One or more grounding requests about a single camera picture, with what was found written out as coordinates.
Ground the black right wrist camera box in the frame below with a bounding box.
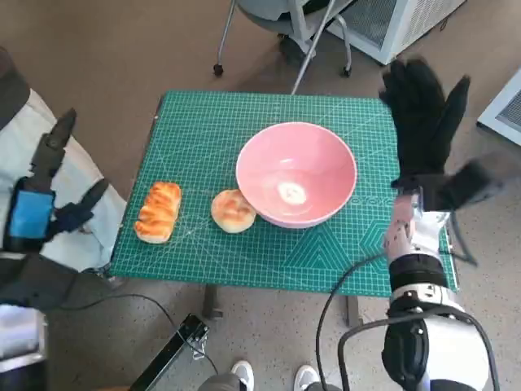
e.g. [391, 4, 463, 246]
[435, 160, 506, 213]

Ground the white shoe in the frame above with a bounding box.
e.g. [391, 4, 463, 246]
[230, 360, 256, 391]
[293, 364, 319, 391]

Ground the long braided toy bread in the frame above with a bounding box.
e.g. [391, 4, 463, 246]
[134, 181, 182, 245]

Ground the silver metal pole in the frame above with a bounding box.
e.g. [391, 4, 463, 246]
[291, 0, 337, 95]

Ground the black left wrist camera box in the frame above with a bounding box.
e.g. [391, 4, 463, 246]
[0, 254, 82, 313]

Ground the white mesh cabinet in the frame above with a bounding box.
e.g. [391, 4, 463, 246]
[325, 0, 467, 66]

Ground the white vented appliance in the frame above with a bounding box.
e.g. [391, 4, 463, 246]
[475, 67, 521, 147]

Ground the round toy bread bun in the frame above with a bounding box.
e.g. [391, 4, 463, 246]
[210, 188, 257, 235]

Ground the thick black robot cable loop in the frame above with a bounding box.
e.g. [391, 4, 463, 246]
[337, 317, 408, 391]

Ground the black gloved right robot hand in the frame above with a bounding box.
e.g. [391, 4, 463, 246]
[378, 58, 471, 178]

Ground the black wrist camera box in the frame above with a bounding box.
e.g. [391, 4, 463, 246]
[0, 254, 82, 313]
[435, 160, 506, 213]

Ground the black bar with metal clamp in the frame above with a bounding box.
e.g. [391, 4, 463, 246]
[128, 312, 211, 391]

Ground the black floor cable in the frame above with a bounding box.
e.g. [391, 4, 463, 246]
[56, 292, 221, 376]

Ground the thin black cable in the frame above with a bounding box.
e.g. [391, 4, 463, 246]
[315, 252, 392, 391]

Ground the pink bowl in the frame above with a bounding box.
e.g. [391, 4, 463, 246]
[235, 121, 358, 230]

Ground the grey office chair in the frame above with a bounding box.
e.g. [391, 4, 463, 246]
[212, 0, 353, 77]

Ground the green cutting mat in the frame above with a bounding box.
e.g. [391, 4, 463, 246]
[108, 89, 404, 298]

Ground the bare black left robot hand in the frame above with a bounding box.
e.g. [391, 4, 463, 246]
[0, 108, 111, 256]

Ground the grey table leg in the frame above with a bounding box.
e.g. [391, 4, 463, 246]
[202, 283, 224, 321]
[345, 295, 364, 327]

